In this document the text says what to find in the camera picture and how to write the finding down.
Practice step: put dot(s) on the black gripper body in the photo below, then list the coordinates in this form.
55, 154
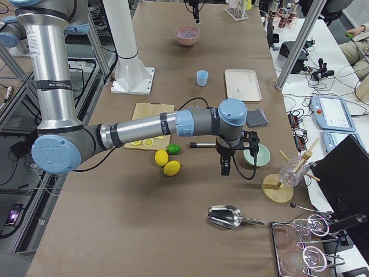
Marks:
224, 152
195, 8

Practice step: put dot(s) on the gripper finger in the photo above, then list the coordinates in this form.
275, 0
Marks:
195, 12
225, 162

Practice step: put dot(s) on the pink bowl of ice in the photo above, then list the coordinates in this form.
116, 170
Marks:
187, 35

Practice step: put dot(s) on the white cup rack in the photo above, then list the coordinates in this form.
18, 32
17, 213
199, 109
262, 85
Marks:
237, 9

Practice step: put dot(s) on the wooden cup tree stand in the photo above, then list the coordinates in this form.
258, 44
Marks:
274, 190

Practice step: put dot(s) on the steel ice scoop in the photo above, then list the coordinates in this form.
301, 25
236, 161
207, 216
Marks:
229, 216

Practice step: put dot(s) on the light blue cup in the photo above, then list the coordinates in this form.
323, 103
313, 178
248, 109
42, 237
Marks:
202, 77

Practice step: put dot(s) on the steel muddler black tip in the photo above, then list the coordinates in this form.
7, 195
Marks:
202, 145

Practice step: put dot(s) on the mint green bowl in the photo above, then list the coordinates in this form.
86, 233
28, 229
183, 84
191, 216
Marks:
263, 156

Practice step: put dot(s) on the grey folded cloth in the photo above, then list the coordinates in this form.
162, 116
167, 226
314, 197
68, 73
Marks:
256, 118

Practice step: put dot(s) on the green lime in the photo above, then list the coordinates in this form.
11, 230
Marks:
173, 149

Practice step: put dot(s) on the yellow lemon lower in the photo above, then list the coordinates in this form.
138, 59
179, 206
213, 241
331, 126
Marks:
172, 168

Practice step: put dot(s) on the yellow lemon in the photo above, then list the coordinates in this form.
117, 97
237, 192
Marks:
172, 168
161, 157

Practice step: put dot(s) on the yellow lemon upper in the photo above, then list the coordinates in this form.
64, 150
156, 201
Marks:
161, 157

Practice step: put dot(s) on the crystal glass on stand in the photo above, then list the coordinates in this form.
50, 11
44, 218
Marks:
294, 171

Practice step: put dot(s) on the cream rabbit tray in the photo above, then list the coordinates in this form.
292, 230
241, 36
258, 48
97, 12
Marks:
242, 84

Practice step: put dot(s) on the lemon slice upper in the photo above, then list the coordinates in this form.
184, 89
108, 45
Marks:
149, 142

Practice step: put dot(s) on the lemon slice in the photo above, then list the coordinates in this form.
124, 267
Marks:
149, 142
136, 143

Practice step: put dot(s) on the lemon slice lower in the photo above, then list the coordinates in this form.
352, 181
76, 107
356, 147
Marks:
136, 143

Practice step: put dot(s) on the wooden cutting board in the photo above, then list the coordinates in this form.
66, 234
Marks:
143, 110

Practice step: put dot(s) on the lower teach pendant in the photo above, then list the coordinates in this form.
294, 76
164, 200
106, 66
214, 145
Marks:
332, 138

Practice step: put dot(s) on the teach pendant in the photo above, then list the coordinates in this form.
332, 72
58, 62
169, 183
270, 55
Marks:
332, 138
331, 113

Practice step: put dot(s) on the upper teach pendant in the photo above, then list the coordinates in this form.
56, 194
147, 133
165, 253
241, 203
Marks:
331, 113

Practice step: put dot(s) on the wine glass far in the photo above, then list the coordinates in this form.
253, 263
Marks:
315, 226

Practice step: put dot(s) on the wine glass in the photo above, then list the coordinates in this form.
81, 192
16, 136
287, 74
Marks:
309, 261
315, 226

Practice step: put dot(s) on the black monitor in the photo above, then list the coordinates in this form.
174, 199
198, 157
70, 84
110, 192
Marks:
344, 177

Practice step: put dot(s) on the wine glass near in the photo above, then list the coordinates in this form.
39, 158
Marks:
309, 261

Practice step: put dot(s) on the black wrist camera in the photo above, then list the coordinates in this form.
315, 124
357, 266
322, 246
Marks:
251, 142

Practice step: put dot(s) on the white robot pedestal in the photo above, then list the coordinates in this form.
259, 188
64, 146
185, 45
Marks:
131, 75

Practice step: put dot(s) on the aluminium frame post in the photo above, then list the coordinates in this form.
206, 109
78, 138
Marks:
312, 16

